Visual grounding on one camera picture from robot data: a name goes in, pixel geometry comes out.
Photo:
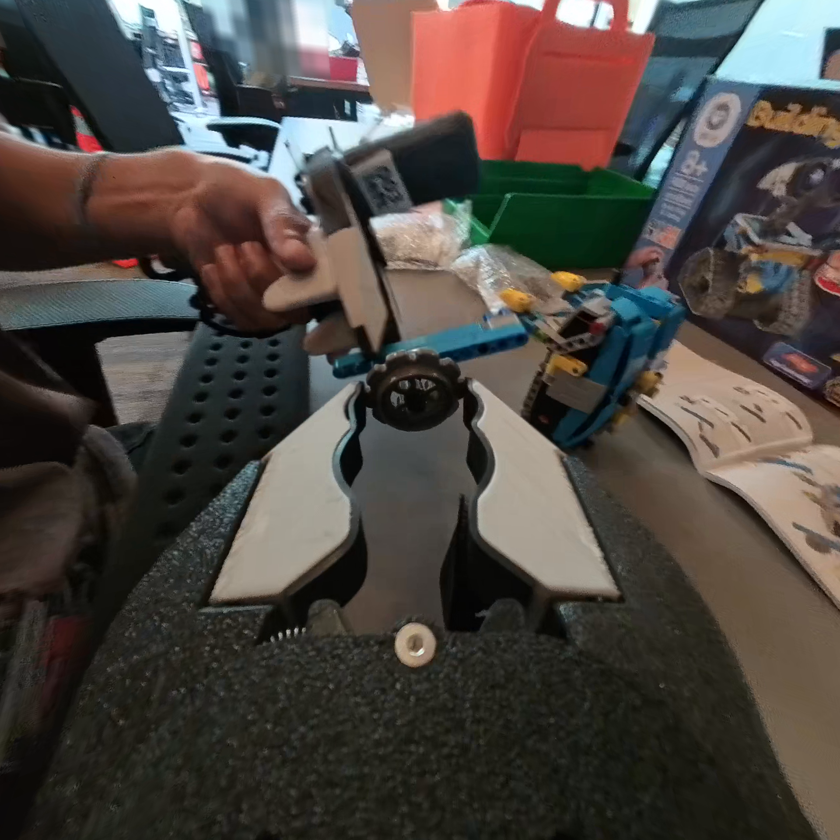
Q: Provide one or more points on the instruction booklet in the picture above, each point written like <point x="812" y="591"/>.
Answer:
<point x="754" y="433"/>

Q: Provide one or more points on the blue toy robot model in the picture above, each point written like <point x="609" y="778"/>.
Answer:
<point x="623" y="341"/>

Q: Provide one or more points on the black mesh office chair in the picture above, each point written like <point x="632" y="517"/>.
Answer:
<point x="689" y="65"/>

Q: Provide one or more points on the blue wristband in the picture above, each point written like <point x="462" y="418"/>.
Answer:
<point x="84" y="190"/>

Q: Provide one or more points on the orange striped safety cone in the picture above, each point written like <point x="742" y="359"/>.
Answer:
<point x="85" y="131"/>

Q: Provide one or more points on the green storage bin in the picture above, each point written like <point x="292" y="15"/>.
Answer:
<point x="564" y="223"/>

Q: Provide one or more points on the orange tote bag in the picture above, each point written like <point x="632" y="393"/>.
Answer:
<point x="525" y="85"/>

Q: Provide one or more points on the bubble wrap bag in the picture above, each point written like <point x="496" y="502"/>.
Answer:
<point x="420" y="239"/>
<point x="485" y="269"/>

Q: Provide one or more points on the grey toothed wheel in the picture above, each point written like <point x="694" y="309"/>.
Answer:
<point x="394" y="374"/>

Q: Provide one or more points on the person's left hand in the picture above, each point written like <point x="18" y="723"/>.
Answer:
<point x="229" y="229"/>

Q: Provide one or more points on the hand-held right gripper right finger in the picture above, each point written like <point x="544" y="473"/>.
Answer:
<point x="544" y="518"/>

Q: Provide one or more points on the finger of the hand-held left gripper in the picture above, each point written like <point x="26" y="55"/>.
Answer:
<point x="426" y="302"/>

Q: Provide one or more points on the tan paper bag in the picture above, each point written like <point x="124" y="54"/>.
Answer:
<point x="387" y="52"/>

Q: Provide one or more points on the blue perforated beam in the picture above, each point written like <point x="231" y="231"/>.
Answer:
<point x="459" y="334"/>

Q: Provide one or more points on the black perforated office chair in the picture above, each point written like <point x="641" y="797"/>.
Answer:
<point x="229" y="426"/>

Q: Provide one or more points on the robot kit box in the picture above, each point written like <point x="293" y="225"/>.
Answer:
<point x="754" y="262"/>

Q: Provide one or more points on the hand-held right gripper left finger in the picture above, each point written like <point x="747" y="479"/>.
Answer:
<point x="289" y="525"/>

